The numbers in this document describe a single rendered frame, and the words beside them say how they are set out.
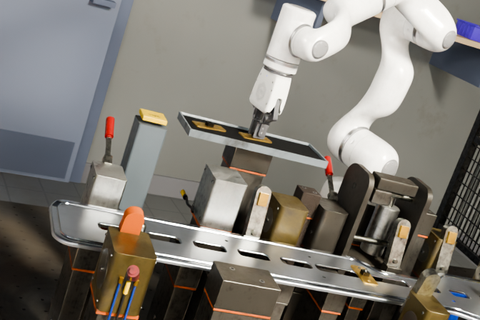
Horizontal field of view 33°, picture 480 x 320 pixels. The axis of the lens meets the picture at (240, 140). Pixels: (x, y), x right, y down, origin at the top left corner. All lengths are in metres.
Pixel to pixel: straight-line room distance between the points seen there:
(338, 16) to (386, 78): 0.38
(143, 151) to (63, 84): 2.56
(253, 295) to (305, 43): 0.63
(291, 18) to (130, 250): 0.76
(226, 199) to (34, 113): 2.77
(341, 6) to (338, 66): 3.07
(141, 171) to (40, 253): 0.39
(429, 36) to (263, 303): 0.94
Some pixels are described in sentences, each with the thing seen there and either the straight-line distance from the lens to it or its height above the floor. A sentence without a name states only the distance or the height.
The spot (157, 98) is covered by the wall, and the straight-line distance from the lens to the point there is 4.67.
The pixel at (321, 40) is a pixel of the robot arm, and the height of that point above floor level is 1.45.
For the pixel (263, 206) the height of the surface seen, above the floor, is 1.06.
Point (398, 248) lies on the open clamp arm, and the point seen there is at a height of 1.03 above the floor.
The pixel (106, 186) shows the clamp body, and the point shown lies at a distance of 1.77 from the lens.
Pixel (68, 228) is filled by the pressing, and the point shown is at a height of 1.00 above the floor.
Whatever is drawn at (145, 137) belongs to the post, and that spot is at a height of 1.11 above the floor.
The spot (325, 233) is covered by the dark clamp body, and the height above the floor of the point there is 1.02.
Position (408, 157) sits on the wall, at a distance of 5.59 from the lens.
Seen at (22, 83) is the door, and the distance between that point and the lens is 4.44.
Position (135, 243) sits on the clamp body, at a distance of 1.48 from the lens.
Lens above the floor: 1.65
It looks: 14 degrees down
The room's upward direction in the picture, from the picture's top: 19 degrees clockwise
